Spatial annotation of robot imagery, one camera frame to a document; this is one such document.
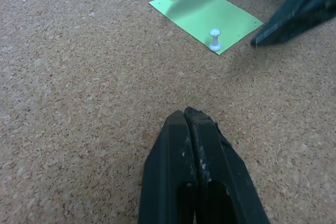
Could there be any cork board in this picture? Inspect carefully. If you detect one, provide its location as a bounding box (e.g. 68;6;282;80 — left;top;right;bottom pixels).
0;0;336;224

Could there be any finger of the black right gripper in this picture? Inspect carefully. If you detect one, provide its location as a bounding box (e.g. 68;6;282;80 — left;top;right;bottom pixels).
250;0;336;47

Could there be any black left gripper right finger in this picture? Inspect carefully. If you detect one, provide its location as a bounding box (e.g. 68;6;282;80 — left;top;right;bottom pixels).
183;106;271;224

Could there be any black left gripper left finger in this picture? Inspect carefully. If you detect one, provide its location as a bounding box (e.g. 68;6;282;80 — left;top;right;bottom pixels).
138;110;198;224

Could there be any white pushpin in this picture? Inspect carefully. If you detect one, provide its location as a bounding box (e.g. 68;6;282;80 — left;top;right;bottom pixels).
208;28;223;52

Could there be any green paper note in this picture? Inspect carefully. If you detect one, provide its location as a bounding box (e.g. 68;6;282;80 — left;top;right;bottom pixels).
149;0;264;57

